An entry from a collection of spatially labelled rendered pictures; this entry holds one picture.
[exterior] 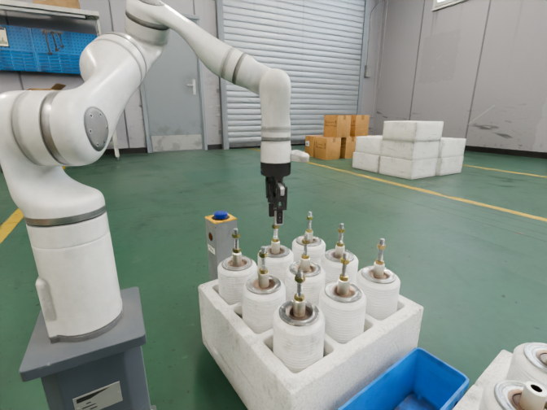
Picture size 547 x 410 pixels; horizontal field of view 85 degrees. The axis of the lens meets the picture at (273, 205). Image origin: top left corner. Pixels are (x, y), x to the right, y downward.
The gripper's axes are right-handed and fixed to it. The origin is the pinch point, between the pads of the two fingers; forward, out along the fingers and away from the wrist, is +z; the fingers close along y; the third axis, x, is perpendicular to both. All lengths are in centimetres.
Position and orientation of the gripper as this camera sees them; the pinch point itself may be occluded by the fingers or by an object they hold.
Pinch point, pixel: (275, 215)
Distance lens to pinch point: 77.7
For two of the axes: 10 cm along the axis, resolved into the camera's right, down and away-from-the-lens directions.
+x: 9.7, -0.6, 2.2
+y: 2.3, 2.8, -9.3
